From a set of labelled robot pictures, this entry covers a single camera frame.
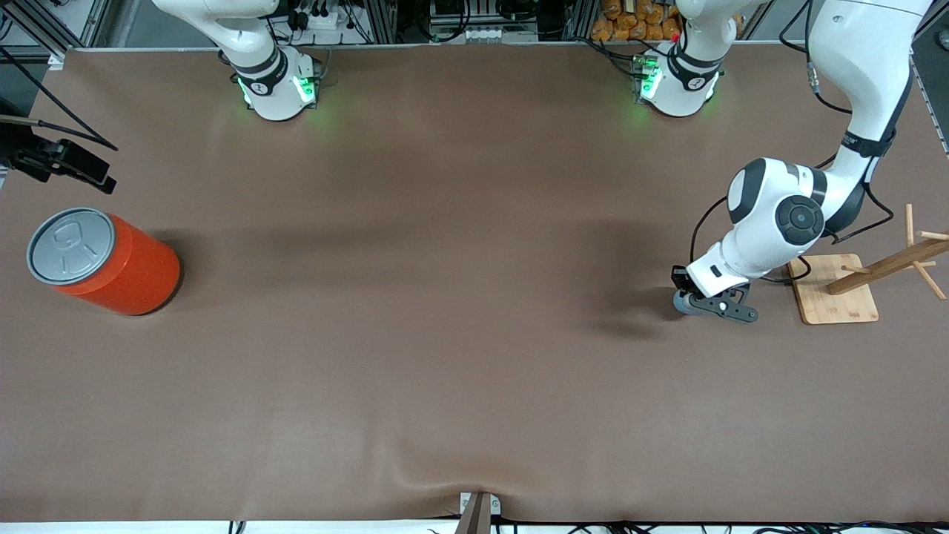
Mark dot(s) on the white corner bracket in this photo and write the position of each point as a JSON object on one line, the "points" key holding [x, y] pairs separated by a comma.
{"points": [[56, 61]]}

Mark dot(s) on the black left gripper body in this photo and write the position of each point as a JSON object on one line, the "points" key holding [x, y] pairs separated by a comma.
{"points": [[679, 278]]}

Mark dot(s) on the black electronics rack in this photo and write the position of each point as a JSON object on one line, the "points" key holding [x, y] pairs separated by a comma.
{"points": [[482, 33]]}

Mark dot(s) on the pile of orange objects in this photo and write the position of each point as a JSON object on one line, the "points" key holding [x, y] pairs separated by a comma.
{"points": [[630, 22]]}

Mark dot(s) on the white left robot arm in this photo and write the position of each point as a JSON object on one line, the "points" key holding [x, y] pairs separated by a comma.
{"points": [[778, 222]]}

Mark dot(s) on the white power strip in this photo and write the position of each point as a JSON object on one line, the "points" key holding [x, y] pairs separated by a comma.
{"points": [[322, 18]]}

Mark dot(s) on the blue plastic cup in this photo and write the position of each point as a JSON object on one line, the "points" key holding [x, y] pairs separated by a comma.
{"points": [[683, 305]]}

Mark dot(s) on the grey bracket with pole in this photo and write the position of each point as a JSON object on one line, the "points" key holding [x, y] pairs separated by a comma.
{"points": [[478, 515]]}

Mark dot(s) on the wooden cup rack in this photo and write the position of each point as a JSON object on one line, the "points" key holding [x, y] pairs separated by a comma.
{"points": [[838, 297]]}

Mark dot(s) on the orange canister grey lid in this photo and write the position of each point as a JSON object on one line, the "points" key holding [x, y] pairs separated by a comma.
{"points": [[141, 274]]}

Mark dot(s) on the aluminium frame profile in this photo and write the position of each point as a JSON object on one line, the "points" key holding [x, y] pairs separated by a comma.
{"points": [[923, 30], [96, 22]]}

